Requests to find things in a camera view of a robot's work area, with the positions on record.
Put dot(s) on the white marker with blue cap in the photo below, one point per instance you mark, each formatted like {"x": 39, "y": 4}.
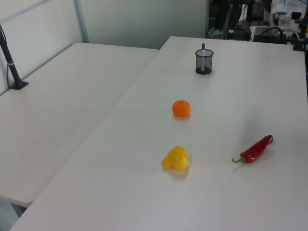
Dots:
{"x": 203, "y": 46}

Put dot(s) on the orange mandarin fruit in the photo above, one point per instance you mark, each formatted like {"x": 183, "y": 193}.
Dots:
{"x": 181, "y": 108}

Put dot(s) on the black mesh pen cup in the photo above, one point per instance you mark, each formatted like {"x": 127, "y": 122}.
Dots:
{"x": 208, "y": 61}

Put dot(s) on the white shoe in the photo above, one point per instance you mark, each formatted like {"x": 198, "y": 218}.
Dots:
{"x": 215, "y": 31}

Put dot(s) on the red chili pepper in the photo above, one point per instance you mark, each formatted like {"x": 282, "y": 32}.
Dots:
{"x": 257, "y": 149}

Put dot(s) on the black equipment block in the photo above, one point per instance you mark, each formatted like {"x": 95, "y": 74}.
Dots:
{"x": 243, "y": 32}

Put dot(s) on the clear glass jar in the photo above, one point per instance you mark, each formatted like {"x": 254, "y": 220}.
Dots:
{"x": 284, "y": 20}

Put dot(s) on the grey partition corner post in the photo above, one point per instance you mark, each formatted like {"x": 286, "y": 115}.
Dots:
{"x": 81, "y": 21}

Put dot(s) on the black camera pole with base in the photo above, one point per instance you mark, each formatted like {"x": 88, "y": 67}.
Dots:
{"x": 9, "y": 62}

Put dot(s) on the black camera stand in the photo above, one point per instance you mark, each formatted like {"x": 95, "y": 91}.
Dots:
{"x": 300, "y": 36}

